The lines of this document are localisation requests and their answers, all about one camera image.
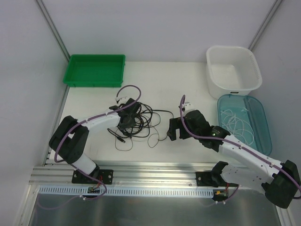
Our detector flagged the black cable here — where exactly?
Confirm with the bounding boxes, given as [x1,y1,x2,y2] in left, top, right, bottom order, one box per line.
[107,102,174,144]

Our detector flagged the thin white wire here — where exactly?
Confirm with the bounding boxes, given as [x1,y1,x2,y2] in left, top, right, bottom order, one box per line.
[221,108,256,146]

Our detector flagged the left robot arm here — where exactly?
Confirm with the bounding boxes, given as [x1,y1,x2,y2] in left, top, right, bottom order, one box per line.
[48,98,140,183]

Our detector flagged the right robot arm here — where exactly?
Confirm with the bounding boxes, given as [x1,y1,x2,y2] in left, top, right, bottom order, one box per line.
[166,109,301,209]

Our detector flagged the teal transparent plastic bin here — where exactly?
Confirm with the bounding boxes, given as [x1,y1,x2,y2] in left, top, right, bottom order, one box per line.
[217,94,272,156]

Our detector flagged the white plastic basin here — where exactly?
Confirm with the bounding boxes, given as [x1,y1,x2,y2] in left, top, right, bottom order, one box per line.
[206,46,262,99]

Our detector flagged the green plastic tray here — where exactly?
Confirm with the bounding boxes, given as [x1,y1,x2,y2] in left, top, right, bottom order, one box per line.
[63,54,126,88]

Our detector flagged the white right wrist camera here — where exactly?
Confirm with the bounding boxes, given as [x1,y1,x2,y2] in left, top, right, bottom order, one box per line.
[180,102,195,113]

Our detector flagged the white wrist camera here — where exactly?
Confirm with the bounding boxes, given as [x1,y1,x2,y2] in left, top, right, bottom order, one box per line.
[180,102,195,113]
[115,96,128,103]

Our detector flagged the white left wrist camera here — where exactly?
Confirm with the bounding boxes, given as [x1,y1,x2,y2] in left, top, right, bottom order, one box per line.
[115,96,128,103]

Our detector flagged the white slotted cable duct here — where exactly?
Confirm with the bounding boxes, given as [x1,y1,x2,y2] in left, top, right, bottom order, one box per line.
[39,186,214,198]

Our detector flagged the aluminium mounting rail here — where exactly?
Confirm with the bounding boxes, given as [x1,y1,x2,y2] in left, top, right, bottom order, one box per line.
[29,161,215,188]

